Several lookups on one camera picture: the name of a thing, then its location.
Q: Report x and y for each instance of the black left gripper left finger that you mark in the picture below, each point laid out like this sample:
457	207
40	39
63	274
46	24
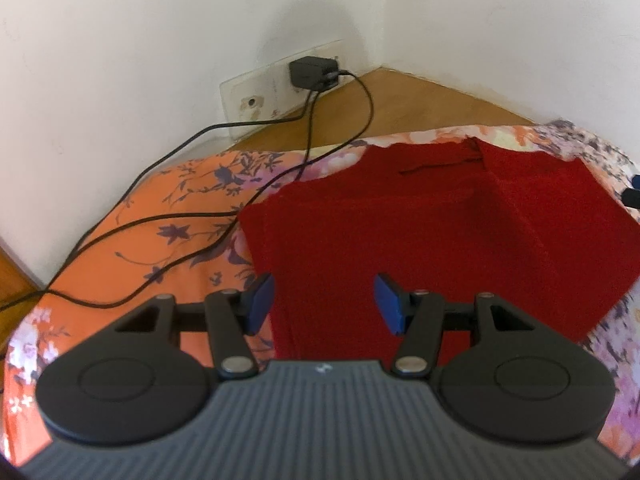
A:
227	317

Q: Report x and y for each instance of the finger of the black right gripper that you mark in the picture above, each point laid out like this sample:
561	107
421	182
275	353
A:
630	197

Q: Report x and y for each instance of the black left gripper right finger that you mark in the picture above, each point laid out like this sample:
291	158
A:
421	319

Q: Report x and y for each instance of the red knit sweater black trim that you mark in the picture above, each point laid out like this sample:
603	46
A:
453	218

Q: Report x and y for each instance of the orange floral bed sheet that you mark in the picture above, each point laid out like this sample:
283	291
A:
180	232

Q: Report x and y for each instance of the black power adapter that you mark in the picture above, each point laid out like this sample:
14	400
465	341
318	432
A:
314	74

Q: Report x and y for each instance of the wooden bed frame ledge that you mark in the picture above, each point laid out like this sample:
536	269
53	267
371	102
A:
403	103

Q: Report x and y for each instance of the white wall socket panel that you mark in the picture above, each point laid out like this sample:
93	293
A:
267	93

